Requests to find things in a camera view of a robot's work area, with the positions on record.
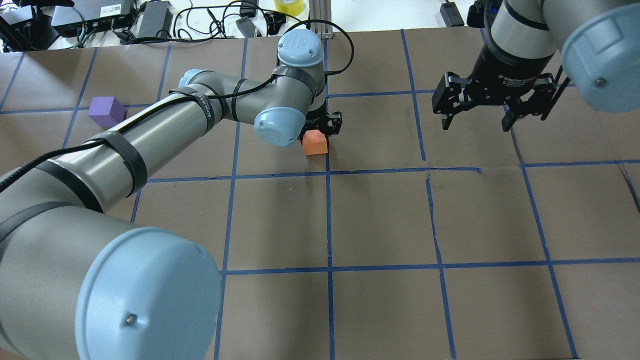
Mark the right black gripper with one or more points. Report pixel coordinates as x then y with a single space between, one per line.
509 70

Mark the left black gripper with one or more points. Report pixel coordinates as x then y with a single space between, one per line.
332 123

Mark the orange foam cube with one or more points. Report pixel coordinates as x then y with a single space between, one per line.
314 143

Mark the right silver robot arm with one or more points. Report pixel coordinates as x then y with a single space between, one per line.
534 49

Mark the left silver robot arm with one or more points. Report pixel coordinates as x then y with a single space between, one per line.
87 270

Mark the small black power brick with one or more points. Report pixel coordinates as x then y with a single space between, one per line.
451 15

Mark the yellow tape roll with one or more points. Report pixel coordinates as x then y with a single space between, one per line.
290 7

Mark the black power adapter brick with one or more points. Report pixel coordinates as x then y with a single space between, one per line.
155 20

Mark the purple foam cube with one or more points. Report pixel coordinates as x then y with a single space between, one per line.
106 111

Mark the aluminium frame post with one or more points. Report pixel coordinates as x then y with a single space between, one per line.
321 10

